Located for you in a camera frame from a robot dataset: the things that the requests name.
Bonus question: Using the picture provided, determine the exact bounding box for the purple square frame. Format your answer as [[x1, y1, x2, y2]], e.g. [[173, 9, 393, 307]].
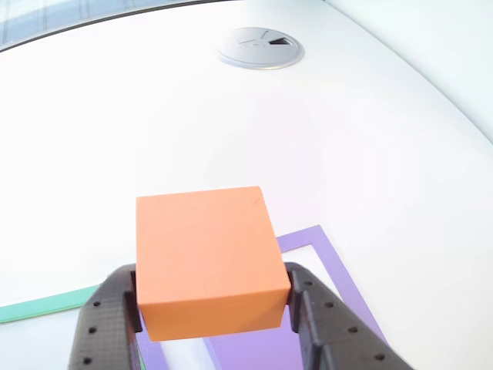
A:
[[135, 224, 389, 370]]

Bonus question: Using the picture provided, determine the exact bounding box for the orange block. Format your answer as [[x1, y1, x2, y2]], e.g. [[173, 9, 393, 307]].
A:
[[135, 186, 292, 343]]

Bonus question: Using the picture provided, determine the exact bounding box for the purple flat block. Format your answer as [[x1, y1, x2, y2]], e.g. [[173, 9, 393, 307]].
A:
[[203, 326, 305, 370]]

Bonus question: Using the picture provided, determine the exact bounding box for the round silver cable grommet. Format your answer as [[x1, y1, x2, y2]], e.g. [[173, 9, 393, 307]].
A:
[[214, 26, 306, 71]]

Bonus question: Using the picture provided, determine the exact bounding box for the green square frame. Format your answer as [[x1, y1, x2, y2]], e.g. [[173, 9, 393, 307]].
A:
[[0, 284, 147, 370]]

